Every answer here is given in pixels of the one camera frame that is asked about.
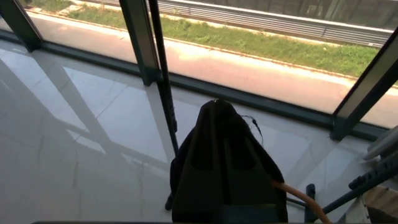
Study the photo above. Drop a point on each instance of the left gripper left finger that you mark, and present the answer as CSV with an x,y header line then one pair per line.
x,y
199,193

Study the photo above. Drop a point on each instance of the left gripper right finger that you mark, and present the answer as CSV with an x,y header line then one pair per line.
x,y
252,193

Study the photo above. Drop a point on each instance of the black garment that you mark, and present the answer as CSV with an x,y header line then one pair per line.
x,y
177,168

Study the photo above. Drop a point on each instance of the pink clothes hanger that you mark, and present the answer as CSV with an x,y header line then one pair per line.
x,y
298,195

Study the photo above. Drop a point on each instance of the black clothes rack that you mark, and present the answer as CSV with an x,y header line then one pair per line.
x,y
161,62

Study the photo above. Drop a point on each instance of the grey curtain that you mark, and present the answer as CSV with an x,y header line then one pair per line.
x,y
385,143

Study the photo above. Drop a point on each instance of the window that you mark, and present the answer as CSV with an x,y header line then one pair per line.
x,y
140,40

